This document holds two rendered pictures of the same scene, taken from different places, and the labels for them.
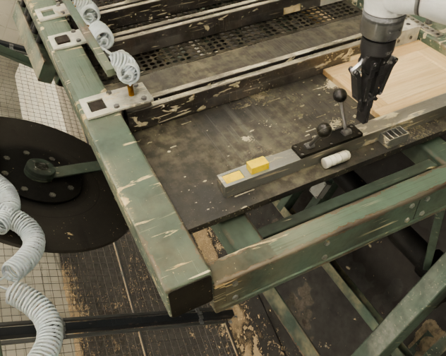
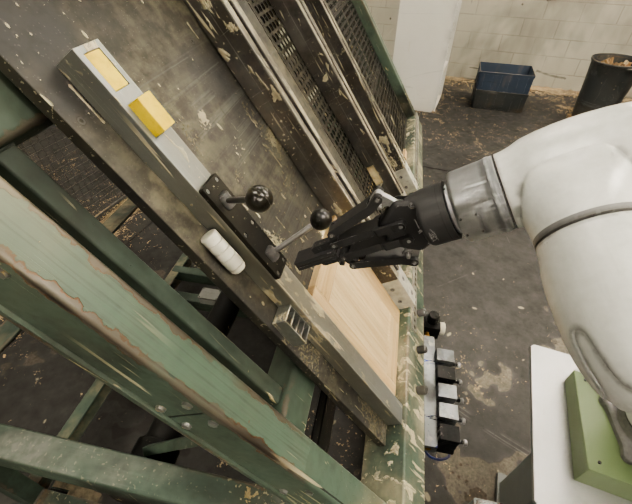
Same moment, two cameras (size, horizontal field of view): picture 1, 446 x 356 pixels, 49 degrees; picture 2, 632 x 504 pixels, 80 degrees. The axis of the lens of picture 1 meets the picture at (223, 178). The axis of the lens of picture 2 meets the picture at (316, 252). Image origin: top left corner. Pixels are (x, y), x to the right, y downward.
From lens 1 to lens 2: 0.73 m
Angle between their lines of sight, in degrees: 17
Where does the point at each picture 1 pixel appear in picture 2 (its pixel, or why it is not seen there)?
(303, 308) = not seen: hidden behind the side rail
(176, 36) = (303, 39)
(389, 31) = (479, 210)
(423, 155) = (283, 376)
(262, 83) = (290, 138)
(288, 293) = not seen: hidden behind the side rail
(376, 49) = (432, 209)
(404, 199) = (190, 387)
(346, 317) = (80, 384)
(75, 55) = not seen: outside the picture
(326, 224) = (50, 253)
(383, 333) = (28, 445)
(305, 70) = (325, 191)
